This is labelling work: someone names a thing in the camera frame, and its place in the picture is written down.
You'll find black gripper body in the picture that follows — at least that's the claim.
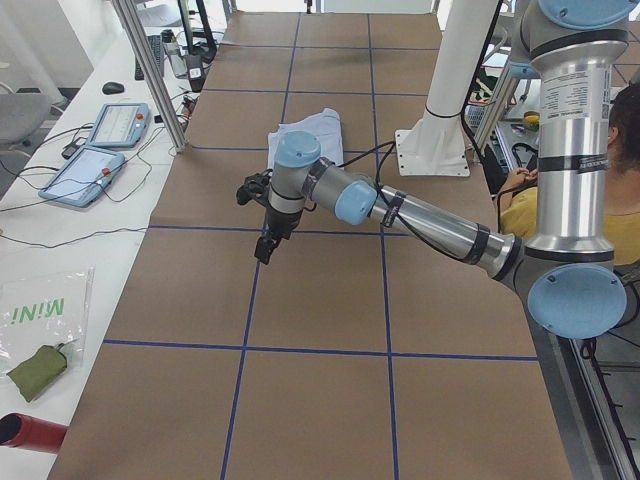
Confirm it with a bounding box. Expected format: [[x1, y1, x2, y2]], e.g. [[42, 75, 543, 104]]
[[264, 207, 301, 245]]

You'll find light blue striped shirt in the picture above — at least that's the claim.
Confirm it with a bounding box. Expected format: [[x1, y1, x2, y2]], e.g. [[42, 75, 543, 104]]
[[267, 108, 344, 169]]

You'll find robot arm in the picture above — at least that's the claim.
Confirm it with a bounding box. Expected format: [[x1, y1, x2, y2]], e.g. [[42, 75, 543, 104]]
[[237, 1, 634, 339]]

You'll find blue teach pendant far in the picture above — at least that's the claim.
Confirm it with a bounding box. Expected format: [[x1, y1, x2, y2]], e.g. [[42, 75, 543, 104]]
[[86, 103, 150, 149]]

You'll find blue teach pendant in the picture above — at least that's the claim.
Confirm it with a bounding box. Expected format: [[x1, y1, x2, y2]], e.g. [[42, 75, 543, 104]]
[[38, 146, 125, 208], [86, 103, 150, 149]]

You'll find blue teach pendant near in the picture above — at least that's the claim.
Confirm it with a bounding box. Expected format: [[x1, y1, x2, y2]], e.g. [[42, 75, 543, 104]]
[[38, 146, 125, 208]]

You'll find black computer mouse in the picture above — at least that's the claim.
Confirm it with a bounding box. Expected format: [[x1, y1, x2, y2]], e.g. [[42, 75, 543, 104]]
[[102, 81, 125, 95]]

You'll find black keyboard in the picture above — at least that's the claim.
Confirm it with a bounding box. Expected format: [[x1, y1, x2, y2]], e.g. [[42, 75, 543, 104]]
[[133, 34, 165, 81]]

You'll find clear plastic bag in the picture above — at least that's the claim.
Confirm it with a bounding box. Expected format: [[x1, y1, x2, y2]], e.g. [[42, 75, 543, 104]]
[[1, 267, 94, 386]]

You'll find person in yellow shirt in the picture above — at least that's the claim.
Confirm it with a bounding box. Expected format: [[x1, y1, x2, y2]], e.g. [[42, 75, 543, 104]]
[[498, 84, 639, 265]]

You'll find green folded cloth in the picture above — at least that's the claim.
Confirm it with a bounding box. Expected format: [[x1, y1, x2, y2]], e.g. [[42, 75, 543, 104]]
[[7, 344, 68, 402]]

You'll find red cylinder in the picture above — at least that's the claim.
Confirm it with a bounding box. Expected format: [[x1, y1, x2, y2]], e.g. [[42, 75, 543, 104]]
[[1, 413, 67, 454]]

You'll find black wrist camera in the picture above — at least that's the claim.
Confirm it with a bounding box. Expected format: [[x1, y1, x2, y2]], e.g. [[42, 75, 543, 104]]
[[236, 169, 273, 207]]

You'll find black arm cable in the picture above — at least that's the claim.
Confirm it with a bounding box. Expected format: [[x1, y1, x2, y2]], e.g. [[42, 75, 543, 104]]
[[341, 140, 476, 263]]

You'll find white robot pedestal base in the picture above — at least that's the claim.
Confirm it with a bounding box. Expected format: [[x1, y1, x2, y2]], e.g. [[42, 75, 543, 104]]
[[395, 0, 501, 177]]

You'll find aluminium frame post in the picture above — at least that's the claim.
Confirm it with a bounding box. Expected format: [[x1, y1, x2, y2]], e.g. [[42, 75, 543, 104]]
[[112, 0, 187, 153]]

